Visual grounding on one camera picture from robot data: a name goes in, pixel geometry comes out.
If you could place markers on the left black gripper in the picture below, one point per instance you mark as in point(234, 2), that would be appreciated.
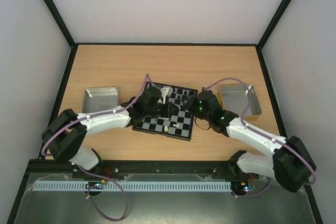
point(168, 113)

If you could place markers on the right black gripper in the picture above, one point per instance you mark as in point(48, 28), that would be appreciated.
point(189, 102)

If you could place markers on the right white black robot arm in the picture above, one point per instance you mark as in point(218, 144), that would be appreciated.
point(286, 160)

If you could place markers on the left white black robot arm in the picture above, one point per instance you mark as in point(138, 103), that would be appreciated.
point(63, 138)

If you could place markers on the folding magnetic chess board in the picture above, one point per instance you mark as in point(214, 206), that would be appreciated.
point(185, 119)

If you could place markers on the gold sided metal tin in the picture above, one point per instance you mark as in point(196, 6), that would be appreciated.
point(234, 97)

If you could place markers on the silver embossed metal tin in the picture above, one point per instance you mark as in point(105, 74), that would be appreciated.
point(99, 99)

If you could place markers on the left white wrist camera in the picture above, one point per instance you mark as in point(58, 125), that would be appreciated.
point(166, 91)

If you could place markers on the light blue slotted cable duct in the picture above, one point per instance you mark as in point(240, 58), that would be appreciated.
point(134, 186)

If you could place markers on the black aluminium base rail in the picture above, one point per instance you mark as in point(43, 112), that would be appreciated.
point(214, 169)

